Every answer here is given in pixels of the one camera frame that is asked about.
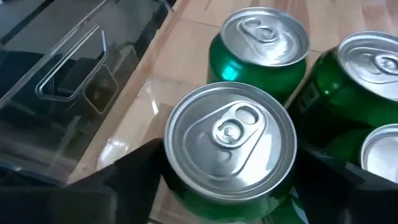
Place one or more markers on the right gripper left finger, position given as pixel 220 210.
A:
pixel 77 205

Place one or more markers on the clear plastic bin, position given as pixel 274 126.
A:
pixel 77 40

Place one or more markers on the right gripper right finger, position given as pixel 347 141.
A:
pixel 351 202

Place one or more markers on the green Sprite soda can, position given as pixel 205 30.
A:
pixel 230 143
pixel 264 40
pixel 370 65
pixel 382 152

